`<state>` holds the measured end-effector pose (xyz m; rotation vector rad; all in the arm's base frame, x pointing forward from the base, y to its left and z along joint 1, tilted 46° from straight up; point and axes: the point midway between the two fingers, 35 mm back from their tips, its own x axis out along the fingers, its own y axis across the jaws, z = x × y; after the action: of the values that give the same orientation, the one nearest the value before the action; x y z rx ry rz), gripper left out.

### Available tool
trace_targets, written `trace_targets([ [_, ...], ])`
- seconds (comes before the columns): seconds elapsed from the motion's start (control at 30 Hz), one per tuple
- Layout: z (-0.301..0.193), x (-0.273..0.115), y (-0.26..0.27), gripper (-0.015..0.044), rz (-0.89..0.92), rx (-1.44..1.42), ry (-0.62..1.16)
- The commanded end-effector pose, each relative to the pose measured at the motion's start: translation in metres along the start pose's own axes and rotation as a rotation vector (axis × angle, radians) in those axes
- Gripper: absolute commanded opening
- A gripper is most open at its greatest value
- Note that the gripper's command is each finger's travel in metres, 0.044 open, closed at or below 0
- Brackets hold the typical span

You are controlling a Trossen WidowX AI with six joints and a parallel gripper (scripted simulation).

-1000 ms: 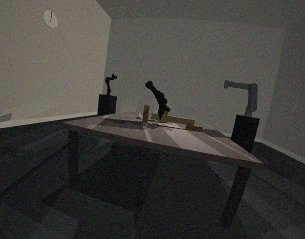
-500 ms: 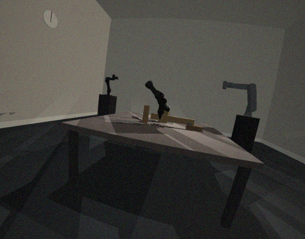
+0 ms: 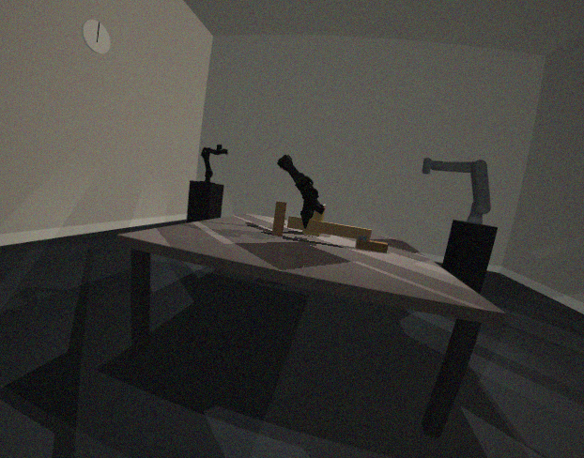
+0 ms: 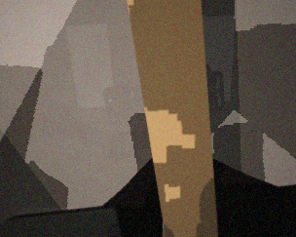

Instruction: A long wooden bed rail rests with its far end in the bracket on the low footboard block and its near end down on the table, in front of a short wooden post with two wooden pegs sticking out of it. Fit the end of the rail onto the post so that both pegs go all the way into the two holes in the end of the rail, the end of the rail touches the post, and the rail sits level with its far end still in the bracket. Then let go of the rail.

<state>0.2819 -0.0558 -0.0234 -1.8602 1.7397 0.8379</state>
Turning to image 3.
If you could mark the long tan wooden rail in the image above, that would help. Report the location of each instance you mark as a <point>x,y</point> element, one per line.
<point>329,228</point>

